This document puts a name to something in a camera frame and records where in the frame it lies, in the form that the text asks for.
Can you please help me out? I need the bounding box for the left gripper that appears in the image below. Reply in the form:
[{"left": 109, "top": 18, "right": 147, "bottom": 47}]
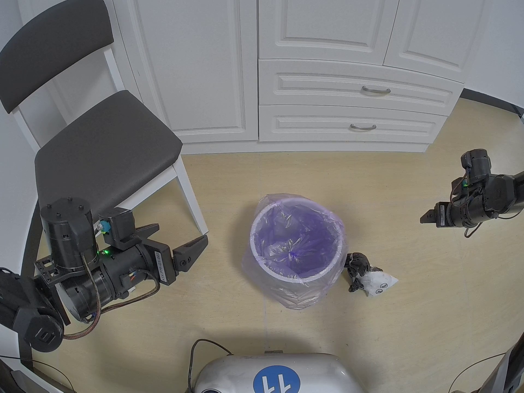
[{"left": 61, "top": 223, "right": 209, "bottom": 322}]

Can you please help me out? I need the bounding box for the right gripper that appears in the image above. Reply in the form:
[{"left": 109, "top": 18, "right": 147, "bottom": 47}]
[{"left": 435, "top": 201, "right": 475, "bottom": 229}]

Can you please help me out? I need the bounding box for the white printed wrapper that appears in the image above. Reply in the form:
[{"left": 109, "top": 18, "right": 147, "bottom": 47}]
[{"left": 355, "top": 270, "right": 399, "bottom": 298}]

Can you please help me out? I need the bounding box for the black plastic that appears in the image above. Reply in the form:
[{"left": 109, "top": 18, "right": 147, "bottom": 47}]
[{"left": 343, "top": 252, "right": 383, "bottom": 293}]

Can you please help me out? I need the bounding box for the purple plastic bag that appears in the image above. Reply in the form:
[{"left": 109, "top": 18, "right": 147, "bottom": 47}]
[{"left": 242, "top": 193, "right": 349, "bottom": 311}]

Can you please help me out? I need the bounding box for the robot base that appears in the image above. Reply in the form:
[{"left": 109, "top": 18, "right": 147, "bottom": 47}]
[{"left": 196, "top": 352, "right": 365, "bottom": 393}]

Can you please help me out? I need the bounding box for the grey trash bin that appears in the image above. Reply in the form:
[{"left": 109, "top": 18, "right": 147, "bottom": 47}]
[{"left": 251, "top": 198, "right": 344, "bottom": 302}]

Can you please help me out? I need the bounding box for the grey padded white chair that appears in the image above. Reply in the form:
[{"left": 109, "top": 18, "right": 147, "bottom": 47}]
[{"left": 0, "top": 0, "right": 209, "bottom": 236}]

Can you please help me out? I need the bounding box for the white wardrobe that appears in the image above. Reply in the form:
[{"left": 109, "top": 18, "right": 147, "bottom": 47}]
[{"left": 16, "top": 0, "right": 492, "bottom": 154}]

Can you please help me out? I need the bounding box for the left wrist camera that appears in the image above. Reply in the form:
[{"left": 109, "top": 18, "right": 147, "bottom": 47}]
[{"left": 98, "top": 208, "right": 142, "bottom": 249}]

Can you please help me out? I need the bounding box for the black cable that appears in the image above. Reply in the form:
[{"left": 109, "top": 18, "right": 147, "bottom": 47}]
[
  {"left": 187, "top": 339, "right": 234, "bottom": 390},
  {"left": 450, "top": 352, "right": 509, "bottom": 393},
  {"left": 0, "top": 355, "right": 78, "bottom": 393}
]

